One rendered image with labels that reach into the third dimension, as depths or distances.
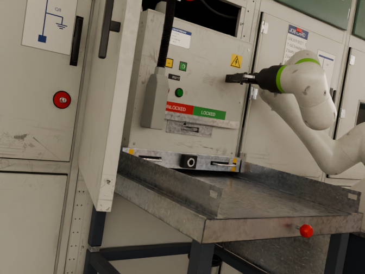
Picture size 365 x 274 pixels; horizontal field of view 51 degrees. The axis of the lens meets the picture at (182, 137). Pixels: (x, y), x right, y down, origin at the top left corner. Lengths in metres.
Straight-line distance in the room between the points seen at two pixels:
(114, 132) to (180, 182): 0.27
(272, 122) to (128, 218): 0.83
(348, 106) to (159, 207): 1.60
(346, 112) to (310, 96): 1.15
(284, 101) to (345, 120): 0.74
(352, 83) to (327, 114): 1.12
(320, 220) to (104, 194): 0.62
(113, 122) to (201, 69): 0.73
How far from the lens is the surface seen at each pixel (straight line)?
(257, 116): 1.83
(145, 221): 1.59
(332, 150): 1.76
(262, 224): 0.98
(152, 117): 1.23
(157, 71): 1.26
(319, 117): 1.28
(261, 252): 1.57
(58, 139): 1.36
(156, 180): 1.08
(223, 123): 1.49
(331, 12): 2.23
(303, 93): 1.24
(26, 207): 1.38
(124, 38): 0.80
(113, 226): 1.53
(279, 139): 1.96
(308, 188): 1.40
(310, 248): 1.42
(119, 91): 0.79
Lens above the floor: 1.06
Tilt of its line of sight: 3 degrees down
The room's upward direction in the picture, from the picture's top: 9 degrees clockwise
